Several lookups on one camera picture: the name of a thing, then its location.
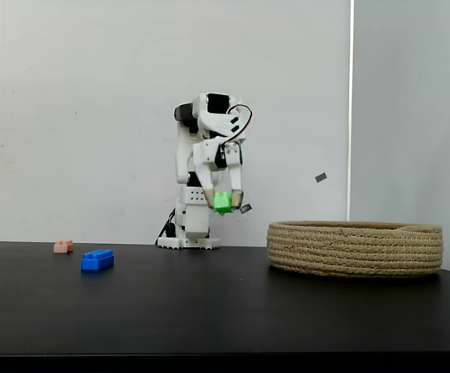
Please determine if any green lego block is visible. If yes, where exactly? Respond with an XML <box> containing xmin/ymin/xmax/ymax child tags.
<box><xmin>211</xmin><ymin>191</ymin><xmax>233</xmax><ymax>215</ymax></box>

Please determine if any blue lego block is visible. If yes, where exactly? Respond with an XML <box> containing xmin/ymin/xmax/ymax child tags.
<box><xmin>80</xmin><ymin>249</ymin><xmax>115</xmax><ymax>273</ymax></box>

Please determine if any red and white cable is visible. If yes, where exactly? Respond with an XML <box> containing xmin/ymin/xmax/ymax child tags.
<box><xmin>218</xmin><ymin>105</ymin><xmax>254</xmax><ymax>148</ymax></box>

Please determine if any black base cable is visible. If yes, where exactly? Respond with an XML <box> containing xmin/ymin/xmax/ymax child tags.
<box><xmin>155</xmin><ymin>209</ymin><xmax>177</xmax><ymax>246</ymax></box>

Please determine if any white wall corner strip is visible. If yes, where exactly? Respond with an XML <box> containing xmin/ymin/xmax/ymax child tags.
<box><xmin>347</xmin><ymin>0</ymin><xmax>356</xmax><ymax>223</ymax></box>

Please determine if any woven rope basket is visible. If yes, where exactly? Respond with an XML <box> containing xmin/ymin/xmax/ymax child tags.
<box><xmin>267</xmin><ymin>220</ymin><xmax>444</xmax><ymax>279</ymax></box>

